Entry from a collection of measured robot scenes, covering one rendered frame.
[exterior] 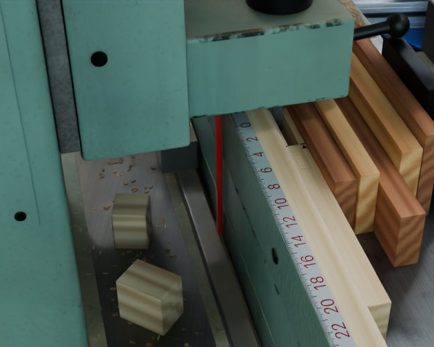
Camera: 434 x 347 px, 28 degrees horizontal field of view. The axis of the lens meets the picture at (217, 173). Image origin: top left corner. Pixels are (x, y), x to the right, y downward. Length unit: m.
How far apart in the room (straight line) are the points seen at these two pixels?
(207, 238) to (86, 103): 0.23
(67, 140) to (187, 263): 0.22
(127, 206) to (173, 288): 0.11
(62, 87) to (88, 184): 0.31
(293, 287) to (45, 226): 0.18
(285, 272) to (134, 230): 0.24
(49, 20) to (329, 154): 0.23
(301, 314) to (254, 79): 0.19
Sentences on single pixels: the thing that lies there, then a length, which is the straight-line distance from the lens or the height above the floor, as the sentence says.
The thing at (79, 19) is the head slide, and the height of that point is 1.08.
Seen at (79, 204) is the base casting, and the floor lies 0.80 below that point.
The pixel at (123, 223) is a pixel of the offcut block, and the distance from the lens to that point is 0.78.
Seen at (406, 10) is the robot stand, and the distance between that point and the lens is 1.41.
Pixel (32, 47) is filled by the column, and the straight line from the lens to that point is 0.53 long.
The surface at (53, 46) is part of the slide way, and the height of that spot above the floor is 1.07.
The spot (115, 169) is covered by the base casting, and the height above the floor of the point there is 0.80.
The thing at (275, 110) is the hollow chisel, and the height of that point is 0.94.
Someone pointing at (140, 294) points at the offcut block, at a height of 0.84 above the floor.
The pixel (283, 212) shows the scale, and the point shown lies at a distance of 0.59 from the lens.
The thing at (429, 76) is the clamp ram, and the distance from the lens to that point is 0.68.
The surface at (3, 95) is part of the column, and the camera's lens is 0.54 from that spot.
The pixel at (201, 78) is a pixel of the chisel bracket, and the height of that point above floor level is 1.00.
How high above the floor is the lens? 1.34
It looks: 37 degrees down
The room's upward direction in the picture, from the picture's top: 1 degrees counter-clockwise
